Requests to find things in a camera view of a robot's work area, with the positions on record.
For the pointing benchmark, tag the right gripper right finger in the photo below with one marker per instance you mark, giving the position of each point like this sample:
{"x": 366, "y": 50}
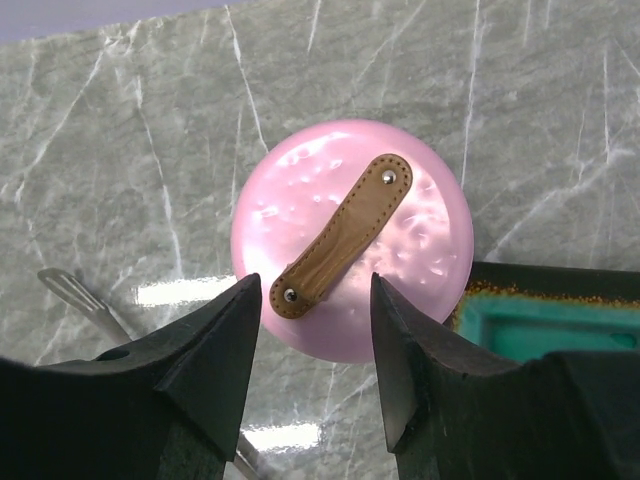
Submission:
{"x": 454, "y": 410}

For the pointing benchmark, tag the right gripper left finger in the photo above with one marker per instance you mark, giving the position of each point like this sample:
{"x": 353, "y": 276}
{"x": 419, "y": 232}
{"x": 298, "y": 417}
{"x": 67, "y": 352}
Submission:
{"x": 166, "y": 406}

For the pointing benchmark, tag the metal tongs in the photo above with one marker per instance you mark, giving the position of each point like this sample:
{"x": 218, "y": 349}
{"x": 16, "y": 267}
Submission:
{"x": 70, "y": 289}

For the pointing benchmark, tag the pink lid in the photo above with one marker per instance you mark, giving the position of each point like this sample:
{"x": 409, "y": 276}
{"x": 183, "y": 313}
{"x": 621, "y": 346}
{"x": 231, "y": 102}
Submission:
{"x": 334, "y": 204}

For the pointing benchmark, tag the square teal black plate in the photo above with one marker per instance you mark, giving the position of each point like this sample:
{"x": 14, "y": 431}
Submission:
{"x": 523, "y": 312}

